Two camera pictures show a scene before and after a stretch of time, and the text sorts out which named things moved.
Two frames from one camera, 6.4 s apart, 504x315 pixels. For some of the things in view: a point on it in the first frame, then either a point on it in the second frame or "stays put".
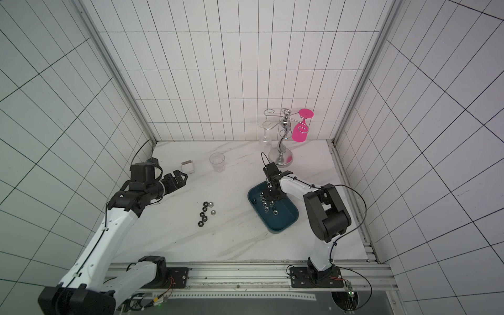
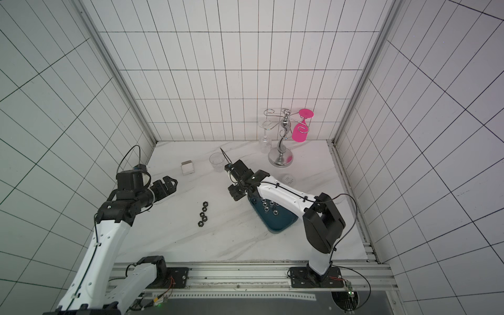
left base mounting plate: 170,277 stays put
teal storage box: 277,215 stays put
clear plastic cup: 217,160 stays put
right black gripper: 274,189 -> 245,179
